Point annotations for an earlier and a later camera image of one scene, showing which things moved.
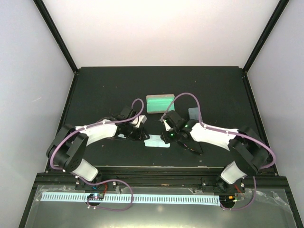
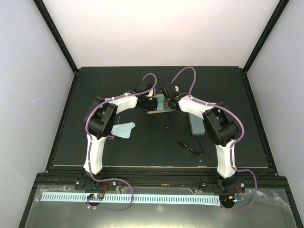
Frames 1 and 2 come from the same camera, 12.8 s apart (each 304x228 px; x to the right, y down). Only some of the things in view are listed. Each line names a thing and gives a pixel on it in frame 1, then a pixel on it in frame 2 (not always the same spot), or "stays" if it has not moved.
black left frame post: [42, 8] stays
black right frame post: [272, 21] stays
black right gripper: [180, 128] → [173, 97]
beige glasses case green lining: [159, 103] stays
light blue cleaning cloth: [156, 140] → [160, 103]
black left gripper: [140, 136] → [153, 107]
